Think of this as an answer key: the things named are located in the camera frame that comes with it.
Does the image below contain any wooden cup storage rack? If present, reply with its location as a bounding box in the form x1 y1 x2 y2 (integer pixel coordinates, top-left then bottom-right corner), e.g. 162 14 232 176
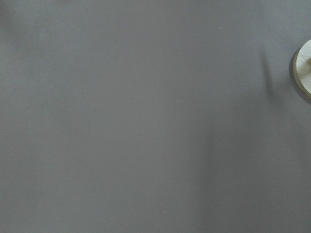
293 40 311 99

